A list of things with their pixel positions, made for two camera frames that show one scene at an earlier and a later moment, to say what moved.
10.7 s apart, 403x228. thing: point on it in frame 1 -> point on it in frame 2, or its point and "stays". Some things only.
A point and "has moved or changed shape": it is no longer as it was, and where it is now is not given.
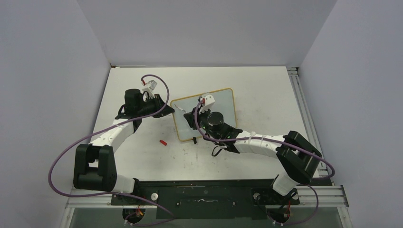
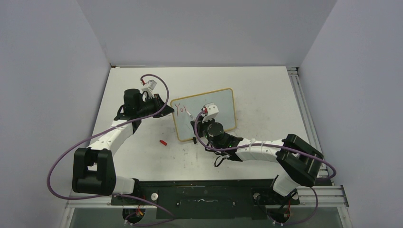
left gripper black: (158, 102) stays
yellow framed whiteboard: (224, 103) stays
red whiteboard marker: (180, 109) has moved or changed shape
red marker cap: (163, 142) stays
